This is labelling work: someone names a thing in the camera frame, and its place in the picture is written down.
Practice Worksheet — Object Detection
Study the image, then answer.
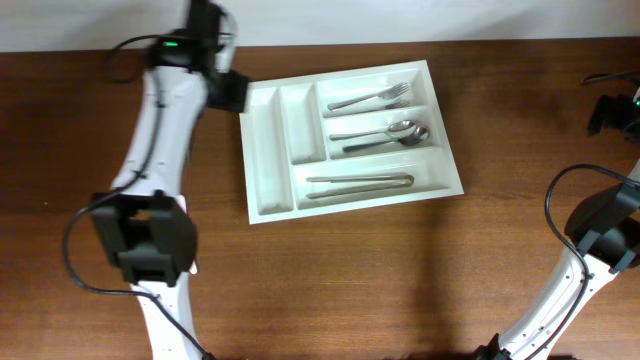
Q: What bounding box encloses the pink white plastic knife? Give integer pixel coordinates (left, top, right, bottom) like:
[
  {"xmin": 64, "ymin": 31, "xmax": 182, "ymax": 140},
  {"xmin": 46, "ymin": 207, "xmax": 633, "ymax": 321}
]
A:
[{"xmin": 176, "ymin": 195, "xmax": 198, "ymax": 275}]

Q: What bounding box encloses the large steel spoon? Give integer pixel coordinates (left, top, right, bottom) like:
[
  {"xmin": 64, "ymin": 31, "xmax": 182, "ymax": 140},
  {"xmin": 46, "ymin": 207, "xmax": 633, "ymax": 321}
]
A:
[
  {"xmin": 342, "ymin": 126, "xmax": 430, "ymax": 153},
  {"xmin": 329, "ymin": 120, "xmax": 417, "ymax": 141}
]

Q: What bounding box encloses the white plastic cutlery tray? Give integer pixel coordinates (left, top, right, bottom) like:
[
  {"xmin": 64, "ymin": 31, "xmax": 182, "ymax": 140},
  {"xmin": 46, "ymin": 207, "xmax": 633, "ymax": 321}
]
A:
[{"xmin": 240, "ymin": 60, "xmax": 464, "ymax": 224}]

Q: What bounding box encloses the steel fork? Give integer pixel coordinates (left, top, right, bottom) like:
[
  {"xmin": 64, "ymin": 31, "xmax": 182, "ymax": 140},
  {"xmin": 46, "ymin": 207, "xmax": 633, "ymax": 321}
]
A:
[
  {"xmin": 329, "ymin": 99, "xmax": 412, "ymax": 117},
  {"xmin": 327, "ymin": 82, "xmax": 410, "ymax": 111}
]

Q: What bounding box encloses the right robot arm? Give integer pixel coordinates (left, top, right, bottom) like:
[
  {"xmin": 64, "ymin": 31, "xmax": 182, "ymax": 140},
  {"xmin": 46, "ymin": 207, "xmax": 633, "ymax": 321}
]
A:
[{"xmin": 471, "ymin": 164, "xmax": 639, "ymax": 359}]

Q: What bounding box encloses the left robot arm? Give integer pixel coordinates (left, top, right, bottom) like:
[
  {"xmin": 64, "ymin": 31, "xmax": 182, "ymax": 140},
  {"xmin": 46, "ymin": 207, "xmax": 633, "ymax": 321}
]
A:
[{"xmin": 77, "ymin": 1, "xmax": 249, "ymax": 359}]

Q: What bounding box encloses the steel fork in tray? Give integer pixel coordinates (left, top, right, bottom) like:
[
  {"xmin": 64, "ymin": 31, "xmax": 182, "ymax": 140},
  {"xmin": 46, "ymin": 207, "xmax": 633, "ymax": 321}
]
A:
[{"xmin": 327, "ymin": 82, "xmax": 410, "ymax": 111}]

